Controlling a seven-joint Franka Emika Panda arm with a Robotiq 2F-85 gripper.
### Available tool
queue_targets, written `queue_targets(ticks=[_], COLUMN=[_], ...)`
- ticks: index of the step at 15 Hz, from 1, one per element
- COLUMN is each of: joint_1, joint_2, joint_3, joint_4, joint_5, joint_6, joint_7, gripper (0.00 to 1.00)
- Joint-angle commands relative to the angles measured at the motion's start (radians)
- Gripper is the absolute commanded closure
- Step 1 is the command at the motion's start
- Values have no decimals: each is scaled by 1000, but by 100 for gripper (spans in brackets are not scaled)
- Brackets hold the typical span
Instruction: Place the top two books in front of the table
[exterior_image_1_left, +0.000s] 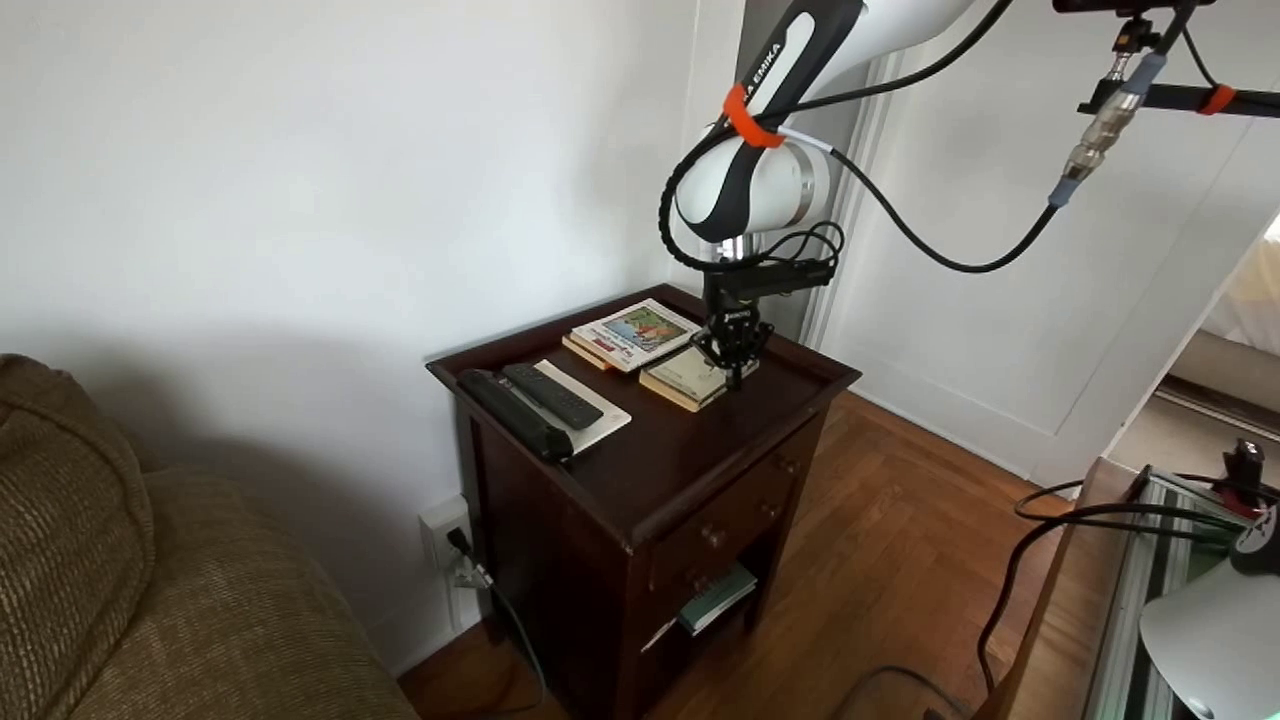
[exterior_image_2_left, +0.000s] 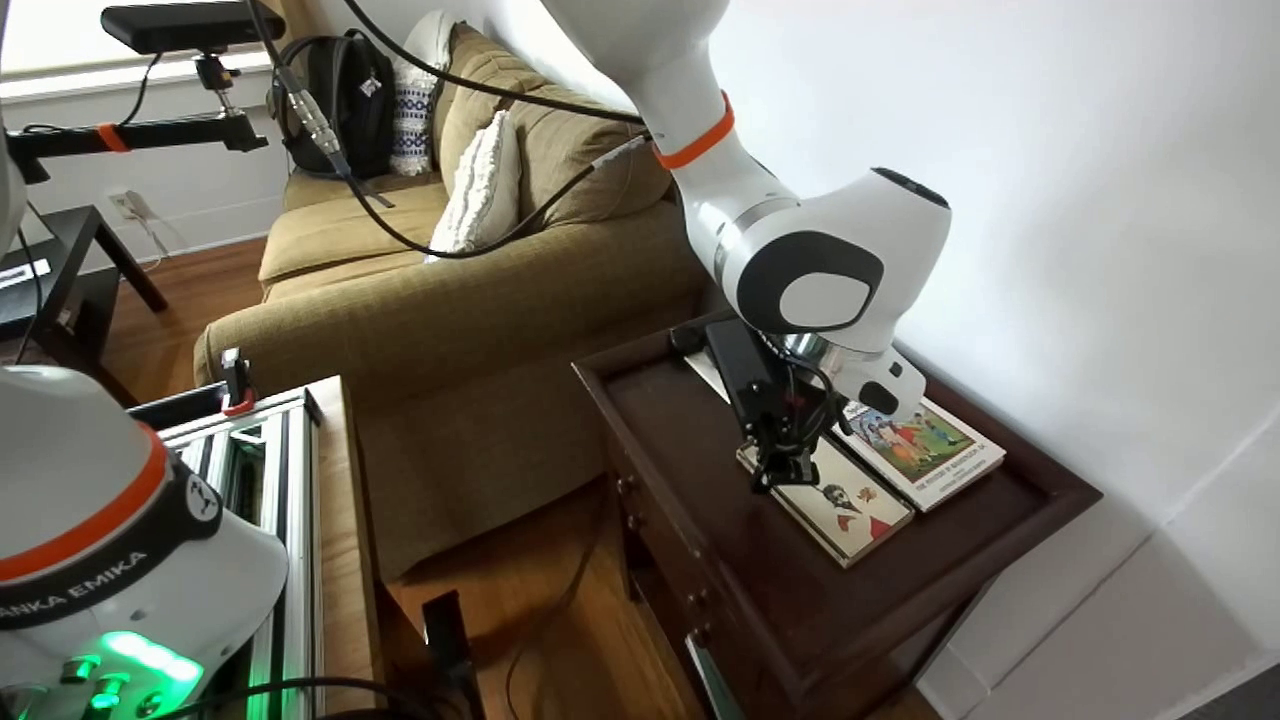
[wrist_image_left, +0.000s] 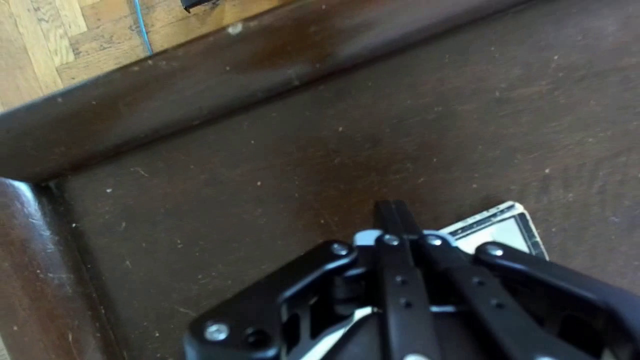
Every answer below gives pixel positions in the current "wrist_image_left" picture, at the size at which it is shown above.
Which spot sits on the black floor object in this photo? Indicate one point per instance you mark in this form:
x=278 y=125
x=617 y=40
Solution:
x=199 y=4

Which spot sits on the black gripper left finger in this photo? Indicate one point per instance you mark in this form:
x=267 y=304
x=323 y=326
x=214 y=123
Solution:
x=267 y=313

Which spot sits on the dark wooden nightstand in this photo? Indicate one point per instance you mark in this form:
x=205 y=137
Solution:
x=267 y=173

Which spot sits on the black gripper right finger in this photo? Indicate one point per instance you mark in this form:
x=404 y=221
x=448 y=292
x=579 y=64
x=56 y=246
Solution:
x=532 y=307

